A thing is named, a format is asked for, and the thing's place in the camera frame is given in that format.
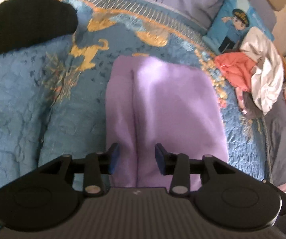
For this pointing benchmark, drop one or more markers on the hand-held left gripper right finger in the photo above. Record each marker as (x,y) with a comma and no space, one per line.
(160,159)

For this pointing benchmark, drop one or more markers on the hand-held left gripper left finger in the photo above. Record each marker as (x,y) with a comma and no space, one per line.
(114,158)

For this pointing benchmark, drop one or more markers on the purple hoodie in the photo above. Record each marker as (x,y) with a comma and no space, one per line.
(170,104)

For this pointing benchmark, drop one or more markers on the blue quilted bedspread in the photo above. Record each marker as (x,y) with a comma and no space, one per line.
(20,117)

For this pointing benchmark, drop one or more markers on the grey and pink garment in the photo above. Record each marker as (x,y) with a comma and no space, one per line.
(254,107)

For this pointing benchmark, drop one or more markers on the coral sweater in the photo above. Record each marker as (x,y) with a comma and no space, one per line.
(235,67)

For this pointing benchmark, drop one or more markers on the white shirt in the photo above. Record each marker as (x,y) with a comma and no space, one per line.
(267,74)

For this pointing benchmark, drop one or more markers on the blue cartoon officer cushion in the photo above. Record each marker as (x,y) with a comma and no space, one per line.
(227,17)

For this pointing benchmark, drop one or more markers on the black folded garment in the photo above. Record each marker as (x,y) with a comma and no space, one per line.
(25,25)

